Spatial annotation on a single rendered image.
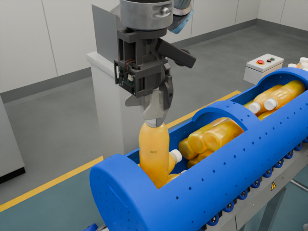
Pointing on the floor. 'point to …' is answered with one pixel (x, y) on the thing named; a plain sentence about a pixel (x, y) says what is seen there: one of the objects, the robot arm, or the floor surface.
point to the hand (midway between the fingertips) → (153, 115)
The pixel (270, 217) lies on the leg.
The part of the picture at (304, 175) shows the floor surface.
